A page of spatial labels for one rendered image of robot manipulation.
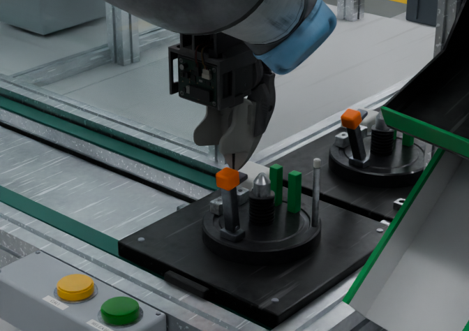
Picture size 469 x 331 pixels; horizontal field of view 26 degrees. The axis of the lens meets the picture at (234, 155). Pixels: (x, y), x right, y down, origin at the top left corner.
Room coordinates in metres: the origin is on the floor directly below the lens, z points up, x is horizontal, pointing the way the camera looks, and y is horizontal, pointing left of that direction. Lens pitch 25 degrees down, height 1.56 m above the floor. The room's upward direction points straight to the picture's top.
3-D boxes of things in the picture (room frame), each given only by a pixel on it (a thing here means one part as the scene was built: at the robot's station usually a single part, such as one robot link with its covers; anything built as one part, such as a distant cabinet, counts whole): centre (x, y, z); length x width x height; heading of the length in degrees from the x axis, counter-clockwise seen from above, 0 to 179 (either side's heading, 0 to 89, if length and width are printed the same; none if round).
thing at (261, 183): (1.05, -0.03, 1.04); 0.02 x 0.02 x 0.03
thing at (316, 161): (1.04, -0.09, 1.03); 0.01 x 0.01 x 0.08
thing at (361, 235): (1.05, -0.03, 0.96); 0.24 x 0.24 x 0.02; 49
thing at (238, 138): (0.99, 0.00, 1.12); 0.06 x 0.03 x 0.09; 139
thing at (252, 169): (1.19, -0.02, 0.97); 0.05 x 0.05 x 0.04; 49
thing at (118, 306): (0.90, 0.12, 0.96); 0.04 x 0.04 x 0.02
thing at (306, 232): (1.05, -0.03, 0.98); 0.14 x 0.14 x 0.02
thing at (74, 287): (0.94, 0.17, 0.96); 0.04 x 0.04 x 0.02
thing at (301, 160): (1.24, -0.20, 1.01); 0.24 x 0.24 x 0.13; 49
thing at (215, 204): (1.07, 0.02, 1.00); 0.02 x 0.01 x 0.02; 139
